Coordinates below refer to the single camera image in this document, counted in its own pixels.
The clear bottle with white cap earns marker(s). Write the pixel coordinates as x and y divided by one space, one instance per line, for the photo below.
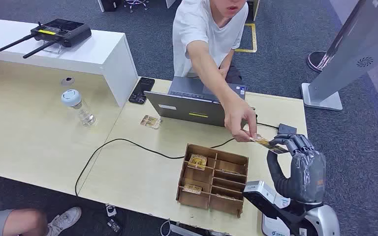
78 106

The person's left forearm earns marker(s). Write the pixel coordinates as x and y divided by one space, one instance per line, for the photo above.
227 62

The grey laptop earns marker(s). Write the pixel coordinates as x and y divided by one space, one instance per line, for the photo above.
182 110

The white panel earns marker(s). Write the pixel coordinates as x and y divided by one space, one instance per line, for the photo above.
170 2

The small dark hub box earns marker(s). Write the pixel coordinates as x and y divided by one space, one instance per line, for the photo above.
286 128

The gold printed room key card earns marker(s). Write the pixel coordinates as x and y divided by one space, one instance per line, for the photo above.
231 171

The black remote controller with antennas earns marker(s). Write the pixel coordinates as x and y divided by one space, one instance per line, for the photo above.
62 32

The person's right hand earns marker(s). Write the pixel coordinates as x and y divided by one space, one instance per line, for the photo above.
238 117

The white desk shelf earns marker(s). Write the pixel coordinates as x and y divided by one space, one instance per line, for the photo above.
88 55

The white cabinet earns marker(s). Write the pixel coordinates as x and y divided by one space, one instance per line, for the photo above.
255 8

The white sneaker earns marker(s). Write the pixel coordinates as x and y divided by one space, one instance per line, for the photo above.
63 221

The wooden compartment organizer box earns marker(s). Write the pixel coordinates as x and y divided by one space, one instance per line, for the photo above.
211 208

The clear controller stand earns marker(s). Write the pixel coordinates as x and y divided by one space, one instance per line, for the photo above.
53 49

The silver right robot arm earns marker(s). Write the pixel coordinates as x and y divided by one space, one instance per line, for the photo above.
326 221

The silver kiosk stand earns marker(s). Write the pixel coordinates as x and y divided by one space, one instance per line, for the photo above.
348 55

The yellow floor tape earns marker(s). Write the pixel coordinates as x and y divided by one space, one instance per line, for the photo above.
253 39

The black smartphone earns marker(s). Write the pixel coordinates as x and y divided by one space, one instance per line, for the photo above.
141 90

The chrome chair base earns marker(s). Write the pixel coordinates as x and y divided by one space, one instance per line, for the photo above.
136 3

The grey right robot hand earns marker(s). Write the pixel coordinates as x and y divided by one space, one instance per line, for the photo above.
308 176

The round black stand base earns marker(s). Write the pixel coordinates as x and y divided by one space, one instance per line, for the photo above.
316 60

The person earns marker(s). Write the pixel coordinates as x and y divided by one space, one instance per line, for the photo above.
205 29

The person's right forearm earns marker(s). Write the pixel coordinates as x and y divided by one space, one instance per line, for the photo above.
208 71

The black box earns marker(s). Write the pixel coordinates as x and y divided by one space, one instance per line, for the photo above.
109 4

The person's bare leg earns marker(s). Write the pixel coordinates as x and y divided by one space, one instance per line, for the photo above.
16 223

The gold printed ID card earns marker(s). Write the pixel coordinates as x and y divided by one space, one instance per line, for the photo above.
270 146

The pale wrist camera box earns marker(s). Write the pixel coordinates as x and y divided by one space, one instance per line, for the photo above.
257 189

